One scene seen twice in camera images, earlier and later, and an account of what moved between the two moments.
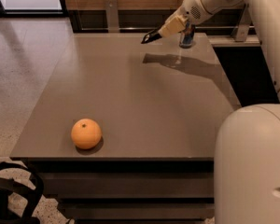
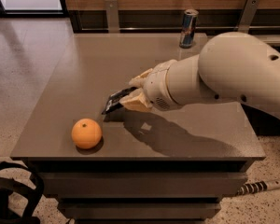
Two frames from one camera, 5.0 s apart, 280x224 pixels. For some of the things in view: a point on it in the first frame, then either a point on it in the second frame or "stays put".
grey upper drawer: (128, 185) stays put
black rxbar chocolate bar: (151, 36) to (114, 103)
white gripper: (192, 10) to (158, 86)
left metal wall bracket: (112, 14) stays put
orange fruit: (86, 133) stays put
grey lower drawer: (137, 210) stays put
